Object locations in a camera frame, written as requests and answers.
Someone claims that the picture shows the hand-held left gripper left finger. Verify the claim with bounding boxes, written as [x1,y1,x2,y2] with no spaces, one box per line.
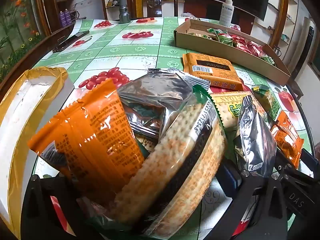
[21,174,83,240]

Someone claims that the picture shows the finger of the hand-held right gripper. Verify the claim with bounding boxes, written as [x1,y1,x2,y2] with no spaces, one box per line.
[301,149,316,179]
[274,149,294,180]

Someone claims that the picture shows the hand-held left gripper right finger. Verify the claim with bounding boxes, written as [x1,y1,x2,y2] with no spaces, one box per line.
[217,160,288,240]

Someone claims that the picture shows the orange snack packet clear window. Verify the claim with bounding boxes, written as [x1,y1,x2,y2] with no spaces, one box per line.
[270,110,304,169]

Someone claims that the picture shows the clear cracker packet green ends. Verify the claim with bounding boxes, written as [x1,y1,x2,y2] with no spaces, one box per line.
[85,85,228,240]

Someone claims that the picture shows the yellow label cracker packet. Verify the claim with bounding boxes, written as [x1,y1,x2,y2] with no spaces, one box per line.
[210,92,255,130]

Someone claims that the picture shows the large orange snack packet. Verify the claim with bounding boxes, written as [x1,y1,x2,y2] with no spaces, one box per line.
[27,78,145,200]

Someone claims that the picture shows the white box with yellow tape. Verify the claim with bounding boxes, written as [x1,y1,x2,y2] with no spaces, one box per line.
[0,66,75,233]

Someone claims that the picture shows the shallow cardboard tray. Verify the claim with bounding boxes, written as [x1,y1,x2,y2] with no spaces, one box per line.
[173,19,292,86]

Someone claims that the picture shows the narrow silver snack packet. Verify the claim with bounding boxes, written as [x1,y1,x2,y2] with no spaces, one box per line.
[234,96,278,178]

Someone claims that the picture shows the green pea snack packet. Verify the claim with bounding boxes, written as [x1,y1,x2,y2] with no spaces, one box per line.
[251,84,282,122]

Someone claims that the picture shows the orange packet with brown label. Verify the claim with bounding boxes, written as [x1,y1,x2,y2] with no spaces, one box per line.
[182,52,244,92]

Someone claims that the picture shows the pile of red snack packets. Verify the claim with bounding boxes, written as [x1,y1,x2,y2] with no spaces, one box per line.
[230,34,269,58]

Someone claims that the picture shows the pile of green snack packets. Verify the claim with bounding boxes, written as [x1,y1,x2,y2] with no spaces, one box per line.
[207,27,275,67]

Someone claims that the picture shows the white spray bottle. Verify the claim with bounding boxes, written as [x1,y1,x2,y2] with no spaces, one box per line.
[219,0,235,28]

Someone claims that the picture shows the black remote control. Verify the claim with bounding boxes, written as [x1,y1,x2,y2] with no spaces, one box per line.
[52,30,90,53]

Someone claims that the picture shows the wooden television cabinet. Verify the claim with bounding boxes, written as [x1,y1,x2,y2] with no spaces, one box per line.
[184,0,255,34]

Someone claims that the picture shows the wooden chair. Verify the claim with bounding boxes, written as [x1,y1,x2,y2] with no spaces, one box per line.
[125,0,182,18]

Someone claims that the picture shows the grey flashlight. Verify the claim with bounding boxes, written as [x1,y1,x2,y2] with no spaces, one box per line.
[117,0,132,23]

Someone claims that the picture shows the flower wall poster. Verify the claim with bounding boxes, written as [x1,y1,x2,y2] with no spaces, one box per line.
[0,0,48,80]

